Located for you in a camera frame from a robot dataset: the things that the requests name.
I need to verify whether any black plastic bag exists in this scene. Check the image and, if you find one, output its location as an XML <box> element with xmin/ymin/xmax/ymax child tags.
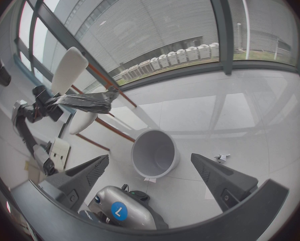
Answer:
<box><xmin>43</xmin><ymin>86</ymin><xmax>120</xmax><ymax>114</ymax></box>

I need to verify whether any white chair with wooden legs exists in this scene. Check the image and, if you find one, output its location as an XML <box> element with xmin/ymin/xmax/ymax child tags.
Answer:
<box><xmin>51</xmin><ymin>47</ymin><xmax>140</xmax><ymax>152</ymax></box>

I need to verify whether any white trash bin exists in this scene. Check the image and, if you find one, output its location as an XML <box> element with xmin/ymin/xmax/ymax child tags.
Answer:
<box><xmin>131</xmin><ymin>129</ymin><xmax>180</xmax><ymax>179</ymax></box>

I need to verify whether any white box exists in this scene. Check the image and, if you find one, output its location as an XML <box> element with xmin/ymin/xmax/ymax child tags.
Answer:
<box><xmin>51</xmin><ymin>138</ymin><xmax>71</xmax><ymax>171</ymax></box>

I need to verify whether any window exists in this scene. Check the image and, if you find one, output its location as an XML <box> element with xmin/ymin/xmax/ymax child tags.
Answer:
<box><xmin>13</xmin><ymin>0</ymin><xmax>300</xmax><ymax>97</ymax></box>

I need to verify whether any white paper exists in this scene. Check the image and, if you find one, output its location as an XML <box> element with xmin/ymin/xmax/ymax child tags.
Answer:
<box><xmin>213</xmin><ymin>153</ymin><xmax>231</xmax><ymax>164</ymax></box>

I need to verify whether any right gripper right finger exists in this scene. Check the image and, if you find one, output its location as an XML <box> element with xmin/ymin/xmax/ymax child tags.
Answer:
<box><xmin>191</xmin><ymin>153</ymin><xmax>259</xmax><ymax>214</ymax></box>

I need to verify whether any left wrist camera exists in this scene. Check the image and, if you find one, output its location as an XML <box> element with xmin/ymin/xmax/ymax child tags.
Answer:
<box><xmin>32</xmin><ymin>85</ymin><xmax>53</xmax><ymax>103</ymax></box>

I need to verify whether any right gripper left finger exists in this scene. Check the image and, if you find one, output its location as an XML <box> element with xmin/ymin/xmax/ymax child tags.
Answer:
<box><xmin>38</xmin><ymin>154</ymin><xmax>110</xmax><ymax>211</ymax></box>

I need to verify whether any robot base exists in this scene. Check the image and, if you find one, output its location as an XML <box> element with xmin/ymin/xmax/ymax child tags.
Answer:
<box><xmin>79</xmin><ymin>183</ymin><xmax>169</xmax><ymax>230</ymax></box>

